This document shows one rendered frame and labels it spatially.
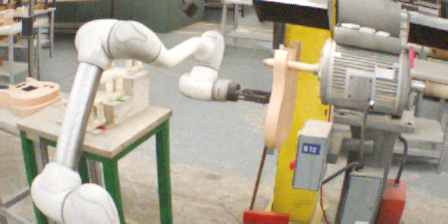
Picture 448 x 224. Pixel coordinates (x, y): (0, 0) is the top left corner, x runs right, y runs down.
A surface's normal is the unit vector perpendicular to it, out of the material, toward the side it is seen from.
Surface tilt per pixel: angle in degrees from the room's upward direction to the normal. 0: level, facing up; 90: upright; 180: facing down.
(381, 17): 90
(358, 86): 90
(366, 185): 90
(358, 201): 90
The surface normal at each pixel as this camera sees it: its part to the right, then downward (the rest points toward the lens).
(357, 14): -0.34, 0.26
